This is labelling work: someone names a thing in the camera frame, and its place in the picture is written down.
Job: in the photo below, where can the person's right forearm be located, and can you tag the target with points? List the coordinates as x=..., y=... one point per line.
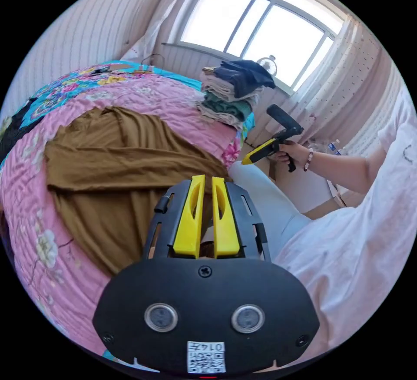
x=345, y=171

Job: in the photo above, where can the small white fan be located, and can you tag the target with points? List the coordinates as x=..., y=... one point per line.
x=268, y=64

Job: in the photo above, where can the coffee brown long sleeve shirt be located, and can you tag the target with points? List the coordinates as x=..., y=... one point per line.
x=123, y=171

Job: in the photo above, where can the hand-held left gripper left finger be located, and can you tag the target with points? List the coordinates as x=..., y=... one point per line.
x=187, y=223

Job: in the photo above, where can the bed with pink floral quilt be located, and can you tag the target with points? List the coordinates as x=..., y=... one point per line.
x=42, y=210

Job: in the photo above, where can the sheer white curtain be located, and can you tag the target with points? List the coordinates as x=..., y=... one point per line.
x=342, y=87

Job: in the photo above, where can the clear plastic water bottle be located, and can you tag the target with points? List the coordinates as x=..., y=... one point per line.
x=333, y=147

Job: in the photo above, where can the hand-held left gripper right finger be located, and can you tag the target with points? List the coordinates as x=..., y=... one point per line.
x=224, y=223

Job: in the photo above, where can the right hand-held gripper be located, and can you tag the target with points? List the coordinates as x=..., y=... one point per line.
x=286, y=139

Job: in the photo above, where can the person's body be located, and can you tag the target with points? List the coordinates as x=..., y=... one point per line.
x=342, y=240

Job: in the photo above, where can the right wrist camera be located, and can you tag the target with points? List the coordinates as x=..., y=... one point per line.
x=281, y=117

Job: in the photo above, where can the pile of clothes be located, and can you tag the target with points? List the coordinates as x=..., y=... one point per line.
x=234, y=93

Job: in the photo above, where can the window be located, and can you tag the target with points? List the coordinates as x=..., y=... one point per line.
x=257, y=28

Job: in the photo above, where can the person's right hand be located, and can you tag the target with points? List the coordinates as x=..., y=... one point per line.
x=294, y=153

